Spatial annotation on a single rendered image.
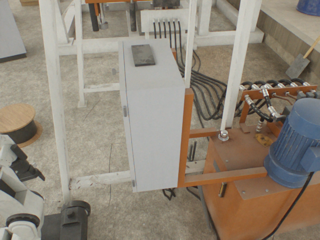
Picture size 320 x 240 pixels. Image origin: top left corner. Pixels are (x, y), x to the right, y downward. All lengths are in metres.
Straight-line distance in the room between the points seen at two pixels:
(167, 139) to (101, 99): 2.02
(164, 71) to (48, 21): 0.58
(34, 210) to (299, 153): 1.26
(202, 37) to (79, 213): 3.09
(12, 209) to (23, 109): 1.54
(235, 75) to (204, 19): 2.58
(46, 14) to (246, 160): 1.25
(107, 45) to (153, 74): 3.05
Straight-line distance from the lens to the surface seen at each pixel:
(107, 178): 1.86
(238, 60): 1.46
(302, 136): 1.27
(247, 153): 1.56
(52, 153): 2.49
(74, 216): 1.78
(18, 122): 2.57
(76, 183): 1.89
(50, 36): 1.27
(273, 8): 5.10
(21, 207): 1.29
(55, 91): 1.39
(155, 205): 1.98
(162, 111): 0.91
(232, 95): 1.56
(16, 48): 4.18
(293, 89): 1.73
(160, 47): 1.12
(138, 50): 1.07
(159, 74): 0.92
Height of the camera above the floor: 1.72
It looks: 41 degrees down
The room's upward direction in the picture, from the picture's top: straight up
